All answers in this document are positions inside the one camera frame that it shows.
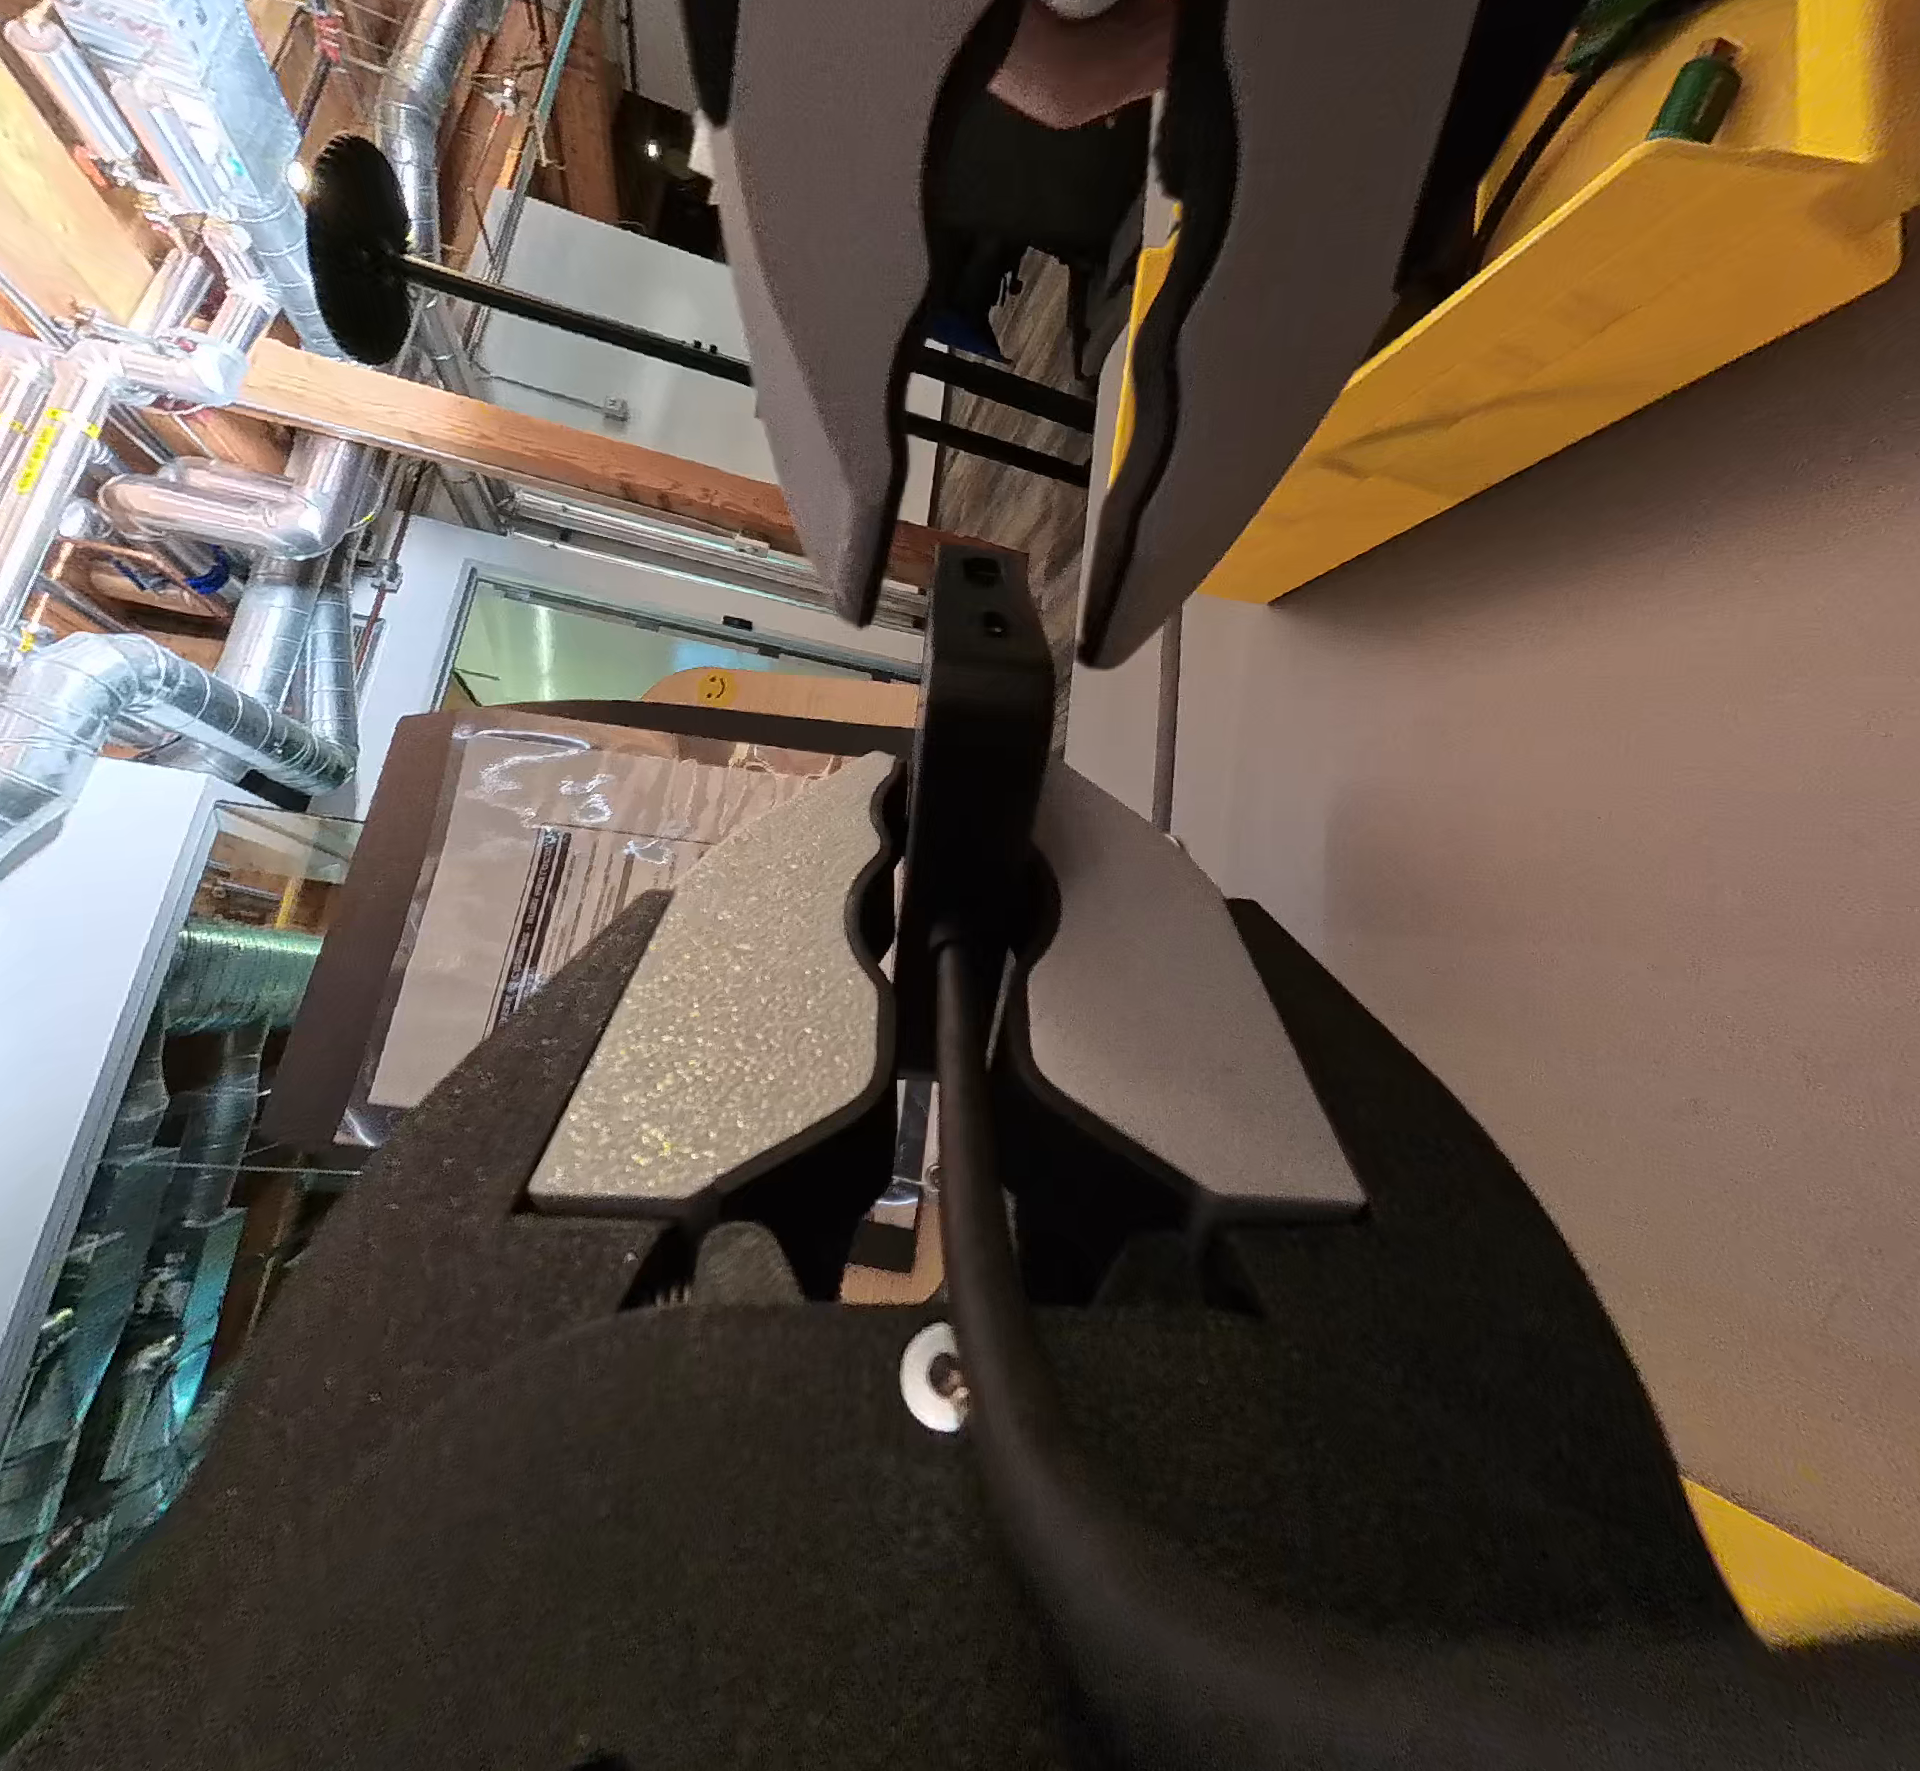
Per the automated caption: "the black hdmi port adapter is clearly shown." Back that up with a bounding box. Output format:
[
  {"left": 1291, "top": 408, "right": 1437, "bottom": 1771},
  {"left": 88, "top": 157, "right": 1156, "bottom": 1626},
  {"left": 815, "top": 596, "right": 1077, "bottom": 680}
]
[{"left": 892, "top": 538, "right": 1115, "bottom": 1653}]

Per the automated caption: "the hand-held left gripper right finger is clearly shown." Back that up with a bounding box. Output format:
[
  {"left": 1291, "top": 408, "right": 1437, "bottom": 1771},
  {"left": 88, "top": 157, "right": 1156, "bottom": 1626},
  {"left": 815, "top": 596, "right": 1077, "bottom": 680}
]
[{"left": 1014, "top": 764, "right": 1370, "bottom": 1213}]

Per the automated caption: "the silver flexible air duct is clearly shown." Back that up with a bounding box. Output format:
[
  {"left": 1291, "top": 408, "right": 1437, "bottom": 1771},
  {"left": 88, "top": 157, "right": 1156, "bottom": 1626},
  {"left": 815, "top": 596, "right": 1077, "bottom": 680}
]
[{"left": 364, "top": 0, "right": 501, "bottom": 305}]

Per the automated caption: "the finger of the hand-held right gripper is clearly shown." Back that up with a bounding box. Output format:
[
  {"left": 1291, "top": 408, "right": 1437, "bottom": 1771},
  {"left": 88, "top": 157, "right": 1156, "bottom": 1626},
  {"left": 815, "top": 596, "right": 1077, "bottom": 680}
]
[
  {"left": 1077, "top": 0, "right": 1663, "bottom": 671},
  {"left": 656, "top": 0, "right": 1042, "bottom": 624}
]

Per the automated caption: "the yellow plastic bin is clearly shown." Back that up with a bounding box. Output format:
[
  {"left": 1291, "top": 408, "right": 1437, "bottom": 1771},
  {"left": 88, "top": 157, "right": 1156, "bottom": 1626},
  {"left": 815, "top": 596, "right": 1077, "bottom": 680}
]
[
  {"left": 1126, "top": 0, "right": 1920, "bottom": 606},
  {"left": 1679, "top": 1485, "right": 1920, "bottom": 1653}
]

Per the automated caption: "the silver insulated pipe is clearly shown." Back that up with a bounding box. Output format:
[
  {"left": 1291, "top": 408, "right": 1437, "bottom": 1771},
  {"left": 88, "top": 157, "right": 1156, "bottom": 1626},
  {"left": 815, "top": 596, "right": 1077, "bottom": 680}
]
[{"left": 0, "top": 238, "right": 387, "bottom": 576}]

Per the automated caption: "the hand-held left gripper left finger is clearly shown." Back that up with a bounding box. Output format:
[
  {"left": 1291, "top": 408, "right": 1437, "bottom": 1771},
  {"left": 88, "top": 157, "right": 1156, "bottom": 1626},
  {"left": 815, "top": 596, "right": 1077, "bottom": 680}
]
[{"left": 526, "top": 749, "right": 912, "bottom": 1221}]

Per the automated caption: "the black floor lamp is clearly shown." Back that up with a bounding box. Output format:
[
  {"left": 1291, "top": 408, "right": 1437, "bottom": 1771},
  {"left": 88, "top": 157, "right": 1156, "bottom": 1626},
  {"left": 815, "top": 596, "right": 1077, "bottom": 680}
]
[{"left": 305, "top": 134, "right": 1093, "bottom": 486}]

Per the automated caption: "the wooden post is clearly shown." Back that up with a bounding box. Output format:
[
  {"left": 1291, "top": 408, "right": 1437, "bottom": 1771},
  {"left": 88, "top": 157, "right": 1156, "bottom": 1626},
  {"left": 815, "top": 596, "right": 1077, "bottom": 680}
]
[{"left": 234, "top": 340, "right": 1036, "bottom": 588}]

